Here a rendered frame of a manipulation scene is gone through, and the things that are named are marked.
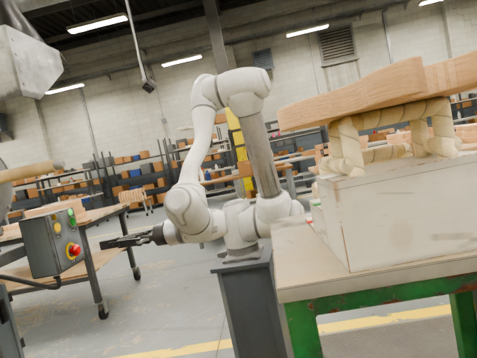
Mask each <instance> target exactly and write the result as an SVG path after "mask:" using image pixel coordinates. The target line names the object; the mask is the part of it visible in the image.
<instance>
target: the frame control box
mask: <svg viewBox="0 0 477 358"><path fill-rule="evenodd" d="M68 208H71V209H72V211H73V214H72V216H69V215H68V214H67V209H68ZM68 208H65V209H61V210H54V211H51V212H46V213H43V214H40V215H36V216H33V217H29V218H26V219H22V220H19V221H18V225H19V228H20V231H21V236H22V239H23V244H24V247H25V250H26V255H27V258H28V262H29V266H30V269H31V274H32V277H33V279H38V278H45V277H50V276H53V279H55V280H56V282H57V285H48V284H44V283H39V282H35V281H30V280H27V279H24V278H19V277H15V276H10V275H5V274H0V279H3V280H7V281H13V282H17V283H22V284H25V285H28V286H33V287H37V288H43V289H47V290H57V289H59V288H60V287H61V286H62V280H61V277H60V275H61V273H63V272H65V271H66V270H68V269H70V268H71V267H73V266H74V265H76V264H78V263H79V262H81V261H83V260H84V259H85V254H84V249H83V246H82V240H81V237H80V232H79V229H78V226H77V220H76V217H75V212H74V210H73V207H68ZM52 213H55V214H56V215H57V221H55V222H53V221H52V220H51V218H50V216H51V214H52ZM72 217H74V218H75V220H76V224H75V225H74V226H72V225H71V223H70V219H71V218H72ZM55 223H58V224H60V231H59V232H56V231H55V229H54V225H55ZM74 244H78V245H79V247H80V249H81V252H80V254H79V256H74V255H73V254H71V253H70V248H72V246H73V245H74Z"/></svg>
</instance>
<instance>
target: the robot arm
mask: <svg viewBox="0 0 477 358"><path fill-rule="evenodd" d="M270 90H271V84H270V79H269V76H268V74H267V72H266V71H265V70H264V69H261V68H258V67H241V68H238V69H235V70H230V71H227V72H224V73H222V74H220V75H216V76H213V75H210V74H203V75H200V76H199V77H198V78H197V79H196V81H195V83H194V86H193V88H192V94H191V102H190V106H191V113H192V121H193V126H194V143H193V145H192V147H191V149H190V151H189V153H188V154H187V157H186V159H185V161H184V163H183V165H182V169H181V172H180V178H179V180H178V183H177V184H176V185H174V186H172V189H171V190H169V191H168V193H167V194H166V196H165V199H164V210H165V213H166V215H167V217H168V219H167V220H166V221H165V222H162V223H158V224H154V225H153V228H152V229H149V230H146V231H143V232H137V233H134V234H129V235H125V236H124V237H121V238H120V237H117V238H114V239H107V240H103V241H100V242H99V245H100V249H101V250H105V249H113V248H116V247H118V248H119V249H120V248H124V247H130V246H142V244H149V243H150V242H151V241H154V242H155V244H156V245H157V246H162V245H166V244H168V245H170V246H173V245H178V244H186V243H193V244H196V243H202V242H209V241H212V240H215V239H218V238H220V237H224V241H225V244H226V250H224V251H220V252H218V254H217V256H218V257H219V258H225V259H224V260H222V263H223V264H230V263H236V262H241V261H252V260H259V259H260V258H261V257H260V255H261V252H262V250H263V249H264V248H265V247H264V245H262V244H261V245H258V241H257V240H258V239H262V238H271V236H270V221H271V220H274V219H281V218H285V217H291V216H296V215H303V214H304V213H305V212H304V207H303V206H302V205H301V203H300V202H298V201H296V200H292V199H291V197H290V196H289V194H288V192H286V191H285V190H283V189H281V187H280V182H279V179H278V174H277V171H276V167H275V163H274V160H273V155H272V151H271V148H270V142H269V139H268V134H267V131H266V128H265V123H264V120H263V115H262V112H261V110H262V109H263V100H264V98H266V97H267V96H268V95H269V94H270ZM227 107H229V108H230V110H231V111H232V113H233V114H234V116H236V117H238V122H239V125H240V127H241V132H242V135H243V139H244V142H245V145H246V150H247V152H248V157H249V160H250V162H251V167H252V170H253V174H254V177H255V180H256V185H257V187H258V191H259V196H258V199H257V200H256V206H253V205H250V202H249V201H247V200H244V199H242V198H239V199H235V200H231V201H228V202H226V203H225V204H224V206H223V208H222V210H217V209H209V208H208V204H207V198H206V193H205V189H204V187H203V186H201V185H200V184H199V168H200V166H201V164H202V162H203V160H204V158H205V156H206V154H207V152H208V150H209V147H210V143H211V139H212V132H213V128H214V122H215V119H216V112H217V111H219V110H221V109H224V108H227Z"/></svg>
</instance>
